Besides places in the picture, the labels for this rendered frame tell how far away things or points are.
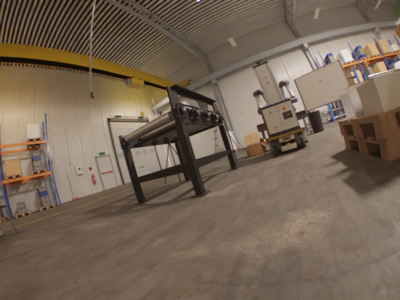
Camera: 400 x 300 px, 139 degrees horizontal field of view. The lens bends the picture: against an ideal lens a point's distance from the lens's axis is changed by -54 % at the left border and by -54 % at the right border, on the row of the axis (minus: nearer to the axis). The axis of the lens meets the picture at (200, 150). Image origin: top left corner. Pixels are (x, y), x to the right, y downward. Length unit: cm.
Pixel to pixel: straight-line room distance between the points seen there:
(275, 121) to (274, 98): 64
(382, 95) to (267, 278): 111
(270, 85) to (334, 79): 319
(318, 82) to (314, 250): 581
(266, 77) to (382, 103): 262
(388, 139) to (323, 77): 509
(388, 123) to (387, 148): 15
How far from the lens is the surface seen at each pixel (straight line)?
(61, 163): 1034
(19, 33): 1079
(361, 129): 146
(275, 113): 286
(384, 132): 118
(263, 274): 52
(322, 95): 607
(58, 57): 863
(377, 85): 121
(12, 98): 1148
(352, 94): 150
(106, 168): 1126
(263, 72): 349
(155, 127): 184
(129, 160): 223
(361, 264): 51
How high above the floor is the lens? 37
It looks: 2 degrees up
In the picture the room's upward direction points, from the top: 17 degrees counter-clockwise
